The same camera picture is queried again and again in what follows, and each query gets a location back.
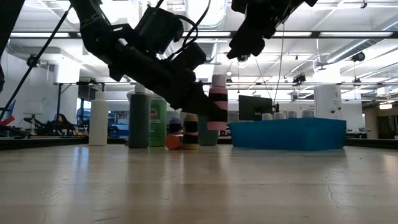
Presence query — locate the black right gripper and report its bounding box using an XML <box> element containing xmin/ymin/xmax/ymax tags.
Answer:
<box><xmin>226</xmin><ymin>0</ymin><xmax>318</xmax><ymax>60</ymax></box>

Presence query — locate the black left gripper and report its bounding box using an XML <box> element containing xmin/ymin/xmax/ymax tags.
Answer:
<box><xmin>107</xmin><ymin>42</ymin><xmax>229</xmax><ymax>124</ymax></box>

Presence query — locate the pink paint bottle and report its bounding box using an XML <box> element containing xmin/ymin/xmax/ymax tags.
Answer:
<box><xmin>207</xmin><ymin>74</ymin><xmax>229</xmax><ymax>131</ymax></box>

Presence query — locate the dark green plastic cup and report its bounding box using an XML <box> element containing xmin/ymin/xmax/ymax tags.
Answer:
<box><xmin>198</xmin><ymin>115</ymin><xmax>219</xmax><ymax>146</ymax></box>

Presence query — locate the yellow paint bottle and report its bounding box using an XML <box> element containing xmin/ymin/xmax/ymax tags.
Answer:
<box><xmin>183</xmin><ymin>113</ymin><xmax>199</xmax><ymax>151</ymax></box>

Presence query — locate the purple paint bottle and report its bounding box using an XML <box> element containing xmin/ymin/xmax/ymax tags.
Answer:
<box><xmin>169</xmin><ymin>117</ymin><xmax>183</xmax><ymax>136</ymax></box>

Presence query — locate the large green paint bottle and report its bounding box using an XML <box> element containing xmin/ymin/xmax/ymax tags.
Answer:
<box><xmin>149</xmin><ymin>98</ymin><xmax>168</xmax><ymax>147</ymax></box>

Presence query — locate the orange paint bottle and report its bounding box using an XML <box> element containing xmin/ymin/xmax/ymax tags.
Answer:
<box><xmin>164</xmin><ymin>134</ymin><xmax>183</xmax><ymax>151</ymax></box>

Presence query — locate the large dark grey paint bottle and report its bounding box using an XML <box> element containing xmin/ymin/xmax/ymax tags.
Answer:
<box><xmin>128</xmin><ymin>83</ymin><xmax>152</xmax><ymax>149</ymax></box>

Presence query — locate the teal plastic bin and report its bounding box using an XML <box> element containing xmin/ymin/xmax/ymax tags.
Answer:
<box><xmin>229</xmin><ymin>117</ymin><xmax>347</xmax><ymax>152</ymax></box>

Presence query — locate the tall white plastic bottle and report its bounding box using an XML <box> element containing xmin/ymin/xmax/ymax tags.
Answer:
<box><xmin>88</xmin><ymin>91</ymin><xmax>109</xmax><ymax>146</ymax></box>

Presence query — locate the black background monitor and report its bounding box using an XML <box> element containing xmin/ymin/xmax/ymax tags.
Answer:
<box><xmin>238</xmin><ymin>95</ymin><xmax>274</xmax><ymax>121</ymax></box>

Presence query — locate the black ceiling spotlight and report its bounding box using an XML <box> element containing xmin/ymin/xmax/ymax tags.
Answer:
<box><xmin>351</xmin><ymin>50</ymin><xmax>366</xmax><ymax>63</ymax></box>
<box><xmin>292</xmin><ymin>73</ymin><xmax>307</xmax><ymax>85</ymax></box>
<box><xmin>26</xmin><ymin>53</ymin><xmax>40</xmax><ymax>68</ymax></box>

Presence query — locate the black overhead crossbar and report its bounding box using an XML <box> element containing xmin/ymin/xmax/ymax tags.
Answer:
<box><xmin>9</xmin><ymin>30</ymin><xmax>398</xmax><ymax>39</ymax></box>

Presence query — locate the white round column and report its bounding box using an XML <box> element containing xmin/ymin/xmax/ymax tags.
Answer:
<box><xmin>313</xmin><ymin>85</ymin><xmax>343</xmax><ymax>118</ymax></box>

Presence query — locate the person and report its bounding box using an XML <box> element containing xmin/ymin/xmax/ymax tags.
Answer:
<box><xmin>46</xmin><ymin>113</ymin><xmax>77</xmax><ymax>136</ymax></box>

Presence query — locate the dark neighbouring table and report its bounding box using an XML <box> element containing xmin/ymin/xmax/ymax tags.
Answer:
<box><xmin>0</xmin><ymin>135</ymin><xmax>90</xmax><ymax>151</ymax></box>

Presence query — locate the blue panel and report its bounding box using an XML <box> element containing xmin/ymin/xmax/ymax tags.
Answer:
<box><xmin>4</xmin><ymin>99</ymin><xmax>17</xmax><ymax>119</ymax></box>

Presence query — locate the red bar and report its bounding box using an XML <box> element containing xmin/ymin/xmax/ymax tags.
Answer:
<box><xmin>0</xmin><ymin>115</ymin><xmax>16</xmax><ymax>127</ymax></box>

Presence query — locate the thin hanging cable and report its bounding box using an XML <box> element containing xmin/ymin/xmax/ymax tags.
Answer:
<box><xmin>254</xmin><ymin>57</ymin><xmax>274</xmax><ymax>101</ymax></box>
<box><xmin>272</xmin><ymin>23</ymin><xmax>287</xmax><ymax>105</ymax></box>

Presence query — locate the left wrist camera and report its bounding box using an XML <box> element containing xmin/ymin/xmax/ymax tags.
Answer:
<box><xmin>172</xmin><ymin>42</ymin><xmax>208</xmax><ymax>72</ymax></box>

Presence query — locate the black left wrist camera cable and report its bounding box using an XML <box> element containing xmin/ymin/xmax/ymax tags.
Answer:
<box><xmin>166</xmin><ymin>0</ymin><xmax>212</xmax><ymax>62</ymax></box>

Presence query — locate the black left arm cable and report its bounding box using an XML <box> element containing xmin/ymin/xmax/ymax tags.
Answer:
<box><xmin>0</xmin><ymin>4</ymin><xmax>73</xmax><ymax>121</ymax></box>

